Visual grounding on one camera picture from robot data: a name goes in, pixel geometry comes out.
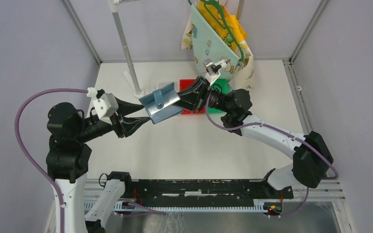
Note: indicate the red plastic bin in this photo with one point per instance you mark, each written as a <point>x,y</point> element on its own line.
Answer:
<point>183,85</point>

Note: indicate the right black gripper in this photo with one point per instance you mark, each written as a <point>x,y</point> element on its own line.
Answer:
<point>198,90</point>

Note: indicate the blue card holder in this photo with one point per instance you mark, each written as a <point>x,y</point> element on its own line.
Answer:
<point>148,101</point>

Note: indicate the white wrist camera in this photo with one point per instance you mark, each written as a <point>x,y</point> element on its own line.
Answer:
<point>213,69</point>
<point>105,104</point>

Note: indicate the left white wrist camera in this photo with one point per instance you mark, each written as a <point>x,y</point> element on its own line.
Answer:
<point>105,104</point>

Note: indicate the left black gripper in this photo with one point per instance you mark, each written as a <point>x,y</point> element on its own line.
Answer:
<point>130,124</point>

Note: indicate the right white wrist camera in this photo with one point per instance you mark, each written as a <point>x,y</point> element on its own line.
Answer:
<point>213,69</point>

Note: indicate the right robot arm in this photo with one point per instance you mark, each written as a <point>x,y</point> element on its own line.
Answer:
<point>311,158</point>

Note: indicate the green plastic bin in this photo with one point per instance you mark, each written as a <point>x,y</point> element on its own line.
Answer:
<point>220,85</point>

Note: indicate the green clothes hanger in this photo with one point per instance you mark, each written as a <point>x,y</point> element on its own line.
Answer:
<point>228,32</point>

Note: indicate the yellow garment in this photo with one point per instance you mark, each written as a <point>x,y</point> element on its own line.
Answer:
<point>228,22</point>

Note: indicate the mint cartoon print cloth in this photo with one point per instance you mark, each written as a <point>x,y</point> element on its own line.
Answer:
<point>213,33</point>

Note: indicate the white clothes rack stand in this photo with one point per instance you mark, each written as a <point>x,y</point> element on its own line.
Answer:
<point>131,77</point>

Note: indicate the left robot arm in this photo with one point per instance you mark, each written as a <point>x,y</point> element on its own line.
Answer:
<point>68,160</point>

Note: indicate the white slotted cable duct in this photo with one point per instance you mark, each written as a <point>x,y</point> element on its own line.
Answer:
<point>257,207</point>

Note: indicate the white plastic bin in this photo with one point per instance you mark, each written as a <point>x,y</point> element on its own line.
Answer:
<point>160,86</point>

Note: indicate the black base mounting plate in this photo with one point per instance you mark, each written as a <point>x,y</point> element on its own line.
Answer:
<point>203,193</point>

